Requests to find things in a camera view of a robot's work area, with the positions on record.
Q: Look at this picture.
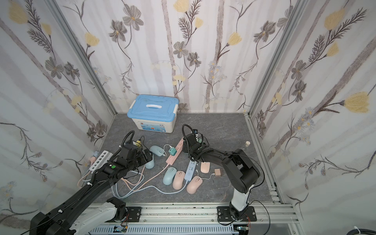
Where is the yellow charger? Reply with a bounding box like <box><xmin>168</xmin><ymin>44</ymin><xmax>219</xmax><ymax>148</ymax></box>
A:
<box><xmin>135</xmin><ymin>140</ymin><xmax>142</xmax><ymax>147</ymax></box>

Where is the teal charger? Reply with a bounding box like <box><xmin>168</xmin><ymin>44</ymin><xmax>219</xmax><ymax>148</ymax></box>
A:
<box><xmin>169</xmin><ymin>147</ymin><xmax>177</xmax><ymax>156</ymax></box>

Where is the white charging cable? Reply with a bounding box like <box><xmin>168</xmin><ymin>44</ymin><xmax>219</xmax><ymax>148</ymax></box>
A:
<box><xmin>196</xmin><ymin>169</ymin><xmax>216</xmax><ymax>180</ymax></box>

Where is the light blue power strip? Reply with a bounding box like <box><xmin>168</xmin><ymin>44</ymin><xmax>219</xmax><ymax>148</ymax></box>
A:
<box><xmin>184</xmin><ymin>161</ymin><xmax>197</xmax><ymax>182</ymax></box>

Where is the pink power strip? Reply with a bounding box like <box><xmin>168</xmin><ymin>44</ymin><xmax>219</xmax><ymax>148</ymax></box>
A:
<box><xmin>166</xmin><ymin>138</ymin><xmax>184</xmax><ymax>165</ymax></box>

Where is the blue mouse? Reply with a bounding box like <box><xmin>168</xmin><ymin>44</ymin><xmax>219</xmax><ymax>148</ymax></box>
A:
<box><xmin>149</xmin><ymin>146</ymin><xmax>166</xmax><ymax>157</ymax></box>
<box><xmin>163</xmin><ymin>167</ymin><xmax>177</xmax><ymax>186</ymax></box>
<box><xmin>145</xmin><ymin>155</ymin><xmax>155</xmax><ymax>169</ymax></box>

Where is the peach charger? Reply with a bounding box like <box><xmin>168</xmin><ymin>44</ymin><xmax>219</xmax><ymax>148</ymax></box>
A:
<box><xmin>214</xmin><ymin>168</ymin><xmax>222</xmax><ymax>177</ymax></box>

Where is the peach mouse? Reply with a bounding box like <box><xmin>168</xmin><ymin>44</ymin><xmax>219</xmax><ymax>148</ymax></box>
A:
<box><xmin>200</xmin><ymin>162</ymin><xmax>210</xmax><ymax>174</ymax></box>

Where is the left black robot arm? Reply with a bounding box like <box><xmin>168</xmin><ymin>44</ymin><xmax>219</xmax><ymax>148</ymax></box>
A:
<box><xmin>28</xmin><ymin>144</ymin><xmax>152</xmax><ymax>235</ymax></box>

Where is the pink mouse left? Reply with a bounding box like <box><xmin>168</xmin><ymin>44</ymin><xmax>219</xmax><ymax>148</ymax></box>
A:
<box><xmin>172</xmin><ymin>171</ymin><xmax>185</xmax><ymax>190</ymax></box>

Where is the pink mouse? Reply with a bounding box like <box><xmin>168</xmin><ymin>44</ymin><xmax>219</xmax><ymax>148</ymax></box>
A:
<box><xmin>187</xmin><ymin>176</ymin><xmax>203</xmax><ymax>194</ymax></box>
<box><xmin>172</xmin><ymin>171</ymin><xmax>185</xmax><ymax>190</ymax></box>

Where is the pink mouse front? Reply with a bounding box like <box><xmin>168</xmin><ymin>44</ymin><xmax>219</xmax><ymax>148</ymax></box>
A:
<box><xmin>187</xmin><ymin>176</ymin><xmax>203</xmax><ymax>194</ymax></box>

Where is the white multi socket power strip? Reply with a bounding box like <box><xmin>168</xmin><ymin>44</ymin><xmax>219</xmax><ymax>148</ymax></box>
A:
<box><xmin>89</xmin><ymin>150</ymin><xmax>113</xmax><ymax>172</ymax></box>

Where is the blue lid storage box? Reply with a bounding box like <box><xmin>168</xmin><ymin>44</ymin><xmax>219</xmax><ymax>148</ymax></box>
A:
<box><xmin>127</xmin><ymin>95</ymin><xmax>179</xmax><ymax>133</ymax></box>

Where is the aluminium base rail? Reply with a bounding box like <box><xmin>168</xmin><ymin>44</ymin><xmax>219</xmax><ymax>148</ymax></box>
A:
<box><xmin>55</xmin><ymin>202</ymin><xmax>303</xmax><ymax>235</ymax></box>

